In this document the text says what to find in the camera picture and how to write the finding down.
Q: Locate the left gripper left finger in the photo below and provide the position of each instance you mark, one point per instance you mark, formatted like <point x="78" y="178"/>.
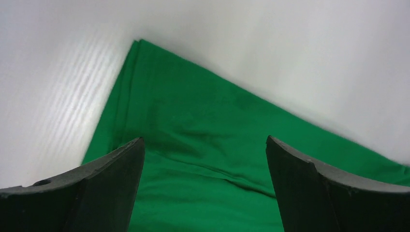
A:
<point x="98" y="196"/>

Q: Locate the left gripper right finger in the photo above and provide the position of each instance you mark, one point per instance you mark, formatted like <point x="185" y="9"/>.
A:
<point x="314" y="196"/>

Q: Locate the green t-shirt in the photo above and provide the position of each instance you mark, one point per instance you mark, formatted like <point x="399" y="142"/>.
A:
<point x="205" y="166"/>

